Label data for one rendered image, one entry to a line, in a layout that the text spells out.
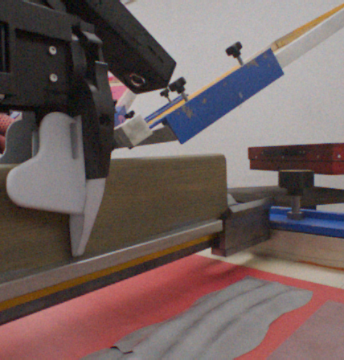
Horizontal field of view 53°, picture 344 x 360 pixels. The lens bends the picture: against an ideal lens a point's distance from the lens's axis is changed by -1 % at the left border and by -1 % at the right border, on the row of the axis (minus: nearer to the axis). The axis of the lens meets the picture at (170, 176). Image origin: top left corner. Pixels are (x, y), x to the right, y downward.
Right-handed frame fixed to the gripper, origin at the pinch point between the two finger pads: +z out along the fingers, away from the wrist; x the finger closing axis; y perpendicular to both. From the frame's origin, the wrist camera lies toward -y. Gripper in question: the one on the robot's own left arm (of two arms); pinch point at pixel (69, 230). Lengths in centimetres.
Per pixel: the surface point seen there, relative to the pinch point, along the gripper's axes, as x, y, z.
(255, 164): -44, -106, -1
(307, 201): -14, -82, 8
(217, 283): 2.6, -14.5, 7.5
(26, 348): -0.4, 3.5, 7.5
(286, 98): -73, -200, -40
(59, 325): -1.6, 0.2, 7.5
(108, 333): 2.2, -1.5, 7.5
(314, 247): 8.1, -25.6, 5.3
